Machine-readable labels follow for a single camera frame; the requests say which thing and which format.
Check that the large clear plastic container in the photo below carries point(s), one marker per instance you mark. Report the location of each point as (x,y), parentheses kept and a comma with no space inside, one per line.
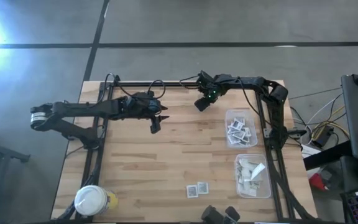
(267,186)

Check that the black metal table frame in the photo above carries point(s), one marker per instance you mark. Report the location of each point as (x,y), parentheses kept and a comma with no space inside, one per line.
(182,84)

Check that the black floor stand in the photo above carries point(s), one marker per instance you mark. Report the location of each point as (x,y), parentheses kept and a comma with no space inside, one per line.
(5,152)

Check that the small clear plastic container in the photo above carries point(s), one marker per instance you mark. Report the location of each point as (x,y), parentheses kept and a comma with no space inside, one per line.
(250,113)

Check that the white wipes canister yellow label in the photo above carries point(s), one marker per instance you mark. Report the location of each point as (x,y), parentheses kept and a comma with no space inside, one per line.
(92,200)

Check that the white power strip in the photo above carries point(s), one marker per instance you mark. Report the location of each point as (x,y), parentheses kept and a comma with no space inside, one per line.
(307,151)

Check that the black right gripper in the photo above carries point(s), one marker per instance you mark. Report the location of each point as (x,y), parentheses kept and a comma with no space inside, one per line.
(213,87)

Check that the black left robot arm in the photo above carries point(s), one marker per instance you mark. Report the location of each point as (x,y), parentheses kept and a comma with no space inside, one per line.
(82,109)

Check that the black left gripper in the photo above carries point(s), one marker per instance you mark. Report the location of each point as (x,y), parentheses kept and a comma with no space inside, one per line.
(141,107)

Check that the black power box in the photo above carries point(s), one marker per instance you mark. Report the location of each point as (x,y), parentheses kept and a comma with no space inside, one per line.
(323,138)

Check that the red object on floor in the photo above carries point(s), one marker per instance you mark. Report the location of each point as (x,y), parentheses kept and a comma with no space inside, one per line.
(317,183)

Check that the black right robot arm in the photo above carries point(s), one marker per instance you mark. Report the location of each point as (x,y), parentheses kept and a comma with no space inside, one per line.
(277,118)

